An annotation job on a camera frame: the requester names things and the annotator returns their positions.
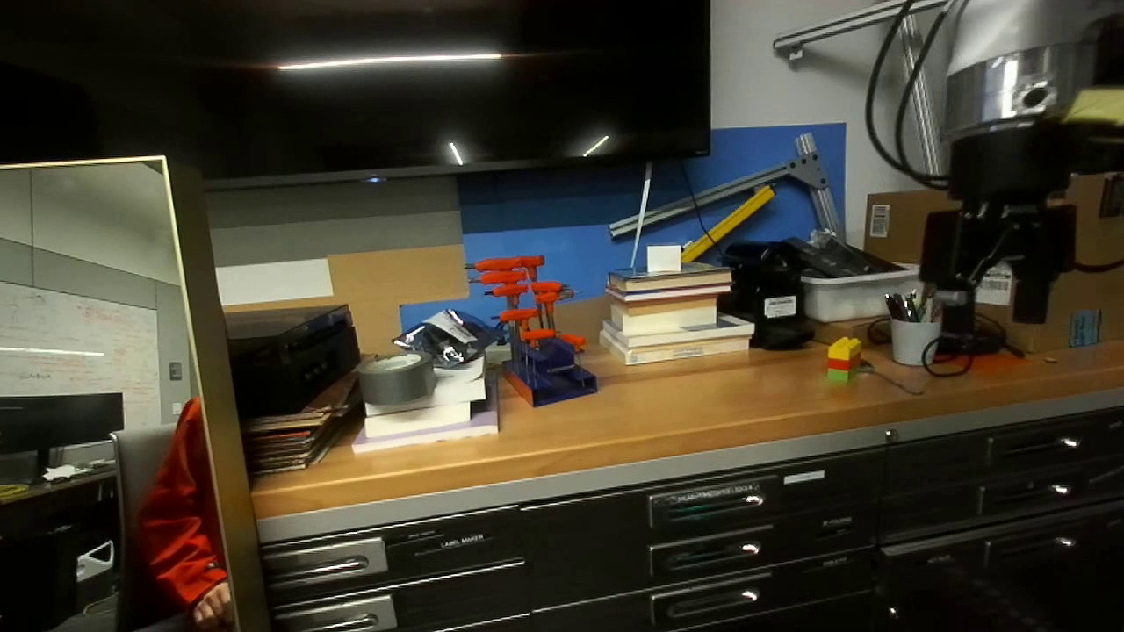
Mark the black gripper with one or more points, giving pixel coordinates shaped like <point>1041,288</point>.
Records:
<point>1014,169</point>

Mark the wide tool drawer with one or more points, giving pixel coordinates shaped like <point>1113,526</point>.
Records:
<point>584,492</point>

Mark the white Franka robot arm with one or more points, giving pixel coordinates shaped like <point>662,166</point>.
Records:
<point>1005,70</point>

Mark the black drawer cabinet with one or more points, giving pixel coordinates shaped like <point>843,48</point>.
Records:
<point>1030,492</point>

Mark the brown cardboard shipping box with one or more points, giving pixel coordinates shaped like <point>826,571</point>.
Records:
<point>1101,304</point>

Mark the white cup with pens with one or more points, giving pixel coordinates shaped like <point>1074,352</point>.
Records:
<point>916,343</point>

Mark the white plastic bin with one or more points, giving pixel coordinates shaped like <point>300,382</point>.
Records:
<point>856,295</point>

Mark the colourful toy brick stack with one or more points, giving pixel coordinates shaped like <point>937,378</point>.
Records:
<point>843,354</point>

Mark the black label printer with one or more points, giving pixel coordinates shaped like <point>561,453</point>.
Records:
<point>766,292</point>

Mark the yellow ruler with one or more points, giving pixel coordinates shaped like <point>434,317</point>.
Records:
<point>728,227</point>

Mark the stack of books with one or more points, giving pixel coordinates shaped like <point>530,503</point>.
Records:
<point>674,317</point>

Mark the small white box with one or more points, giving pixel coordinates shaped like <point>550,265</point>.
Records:
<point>666,256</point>

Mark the thin white stick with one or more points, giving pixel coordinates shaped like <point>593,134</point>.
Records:
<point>642,222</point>

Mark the orange hex key set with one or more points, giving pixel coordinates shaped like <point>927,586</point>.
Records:
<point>533,337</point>

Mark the silver metal part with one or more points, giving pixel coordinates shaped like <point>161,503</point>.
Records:
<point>444,336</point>

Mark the stack of white boxes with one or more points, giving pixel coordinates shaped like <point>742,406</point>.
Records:
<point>428,420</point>

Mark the brown cardboard sheet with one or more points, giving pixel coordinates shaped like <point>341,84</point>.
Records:
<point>400,286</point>

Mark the large black TV screen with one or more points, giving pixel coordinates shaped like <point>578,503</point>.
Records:
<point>352,107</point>

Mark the black box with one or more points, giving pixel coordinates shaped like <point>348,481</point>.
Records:
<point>294,361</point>

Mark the white paper sheet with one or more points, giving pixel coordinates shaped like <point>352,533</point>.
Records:
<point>274,282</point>

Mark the person in red jacket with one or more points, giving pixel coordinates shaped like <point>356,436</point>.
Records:
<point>180,526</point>

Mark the grey office chair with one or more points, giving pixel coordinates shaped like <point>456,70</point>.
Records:
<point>136,503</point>

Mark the wood framed panel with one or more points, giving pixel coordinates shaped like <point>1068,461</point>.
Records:
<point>94,292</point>

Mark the metal wall rail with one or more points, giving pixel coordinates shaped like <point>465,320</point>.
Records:
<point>843,24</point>

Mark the grey metal bar bracket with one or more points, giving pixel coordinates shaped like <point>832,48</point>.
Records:
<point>724,186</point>

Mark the grey duct tape roll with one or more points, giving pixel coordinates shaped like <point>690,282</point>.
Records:
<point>395,378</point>

